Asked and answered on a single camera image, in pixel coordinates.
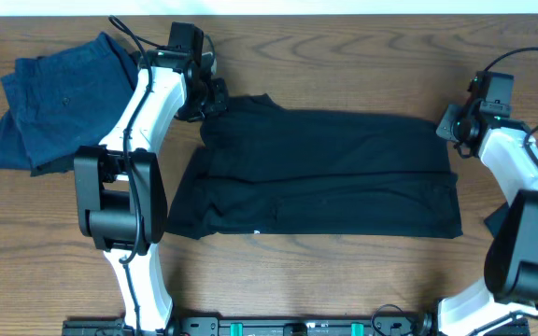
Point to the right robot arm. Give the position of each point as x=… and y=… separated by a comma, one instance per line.
x=508, y=290

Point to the folded blue garment bottom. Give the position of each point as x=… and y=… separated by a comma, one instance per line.
x=12, y=149

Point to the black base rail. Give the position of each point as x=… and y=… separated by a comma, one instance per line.
x=385, y=323

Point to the folded blue shorts top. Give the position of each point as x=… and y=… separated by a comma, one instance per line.
x=26, y=87

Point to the black t-shirt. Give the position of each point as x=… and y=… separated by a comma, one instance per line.
x=265, y=169

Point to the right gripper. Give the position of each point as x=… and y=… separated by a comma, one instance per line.
x=452, y=129

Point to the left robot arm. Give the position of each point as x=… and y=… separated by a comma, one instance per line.
x=121, y=199

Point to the black clothes pile right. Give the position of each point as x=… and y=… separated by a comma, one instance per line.
x=495, y=220

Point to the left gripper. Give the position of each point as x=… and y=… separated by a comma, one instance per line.
x=214, y=100

